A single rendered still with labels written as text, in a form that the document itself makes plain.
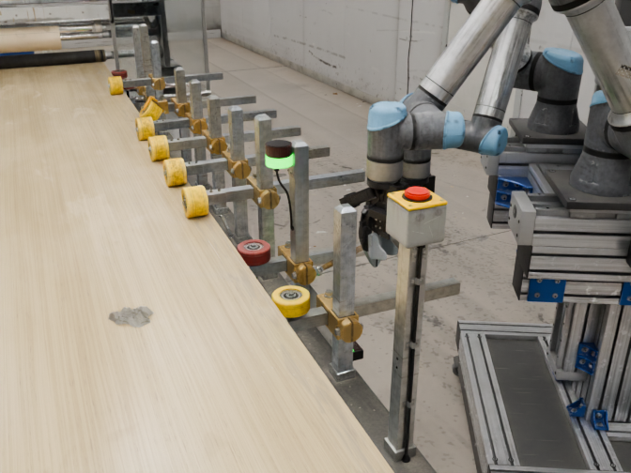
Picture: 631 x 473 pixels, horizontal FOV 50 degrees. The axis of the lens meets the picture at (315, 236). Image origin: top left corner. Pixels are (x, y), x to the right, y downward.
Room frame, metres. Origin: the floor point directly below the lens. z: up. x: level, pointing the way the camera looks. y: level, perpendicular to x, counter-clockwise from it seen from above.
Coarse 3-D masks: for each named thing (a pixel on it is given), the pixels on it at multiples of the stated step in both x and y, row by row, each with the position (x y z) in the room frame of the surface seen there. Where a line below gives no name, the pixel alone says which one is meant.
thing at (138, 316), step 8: (112, 312) 1.14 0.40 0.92; (120, 312) 1.14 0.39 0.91; (128, 312) 1.14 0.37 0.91; (136, 312) 1.14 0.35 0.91; (144, 312) 1.15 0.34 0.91; (152, 312) 1.16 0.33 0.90; (112, 320) 1.13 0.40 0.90; (120, 320) 1.12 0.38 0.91; (128, 320) 1.12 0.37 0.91; (136, 320) 1.12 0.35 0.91; (144, 320) 1.12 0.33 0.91
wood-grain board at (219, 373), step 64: (0, 128) 2.49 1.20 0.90; (64, 128) 2.49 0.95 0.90; (128, 128) 2.49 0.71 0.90; (0, 192) 1.82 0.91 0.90; (64, 192) 1.82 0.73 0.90; (128, 192) 1.82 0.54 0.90; (0, 256) 1.41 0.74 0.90; (64, 256) 1.41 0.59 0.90; (128, 256) 1.41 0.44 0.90; (192, 256) 1.41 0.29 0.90; (0, 320) 1.13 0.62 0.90; (64, 320) 1.13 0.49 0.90; (192, 320) 1.13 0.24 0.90; (256, 320) 1.13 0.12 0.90; (0, 384) 0.93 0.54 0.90; (64, 384) 0.93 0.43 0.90; (128, 384) 0.93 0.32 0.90; (192, 384) 0.93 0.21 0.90; (256, 384) 0.93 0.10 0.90; (320, 384) 0.93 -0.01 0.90; (0, 448) 0.78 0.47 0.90; (64, 448) 0.78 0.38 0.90; (128, 448) 0.78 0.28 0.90; (192, 448) 0.78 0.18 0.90; (256, 448) 0.78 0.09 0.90; (320, 448) 0.78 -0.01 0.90
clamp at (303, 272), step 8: (280, 248) 1.51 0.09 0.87; (288, 256) 1.47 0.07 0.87; (288, 264) 1.45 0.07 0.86; (296, 264) 1.43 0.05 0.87; (304, 264) 1.43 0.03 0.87; (312, 264) 1.44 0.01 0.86; (288, 272) 1.46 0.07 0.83; (296, 272) 1.41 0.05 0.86; (304, 272) 1.41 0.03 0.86; (312, 272) 1.42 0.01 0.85; (296, 280) 1.42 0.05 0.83; (304, 280) 1.41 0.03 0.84; (312, 280) 1.42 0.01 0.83
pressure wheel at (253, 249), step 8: (248, 240) 1.48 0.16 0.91; (256, 240) 1.48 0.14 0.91; (240, 248) 1.44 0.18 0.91; (248, 248) 1.45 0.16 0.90; (256, 248) 1.45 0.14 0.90; (264, 248) 1.44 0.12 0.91; (248, 256) 1.41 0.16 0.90; (256, 256) 1.41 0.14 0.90; (264, 256) 1.42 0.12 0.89; (248, 264) 1.41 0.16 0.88; (256, 264) 1.41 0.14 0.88
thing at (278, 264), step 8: (392, 240) 1.58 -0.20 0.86; (320, 248) 1.53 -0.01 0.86; (328, 248) 1.53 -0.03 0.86; (280, 256) 1.49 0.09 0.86; (312, 256) 1.49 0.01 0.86; (320, 256) 1.50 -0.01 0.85; (328, 256) 1.51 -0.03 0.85; (264, 264) 1.45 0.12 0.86; (272, 264) 1.45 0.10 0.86; (280, 264) 1.46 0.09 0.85; (320, 264) 1.50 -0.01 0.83; (256, 272) 1.44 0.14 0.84; (264, 272) 1.44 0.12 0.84; (272, 272) 1.45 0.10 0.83
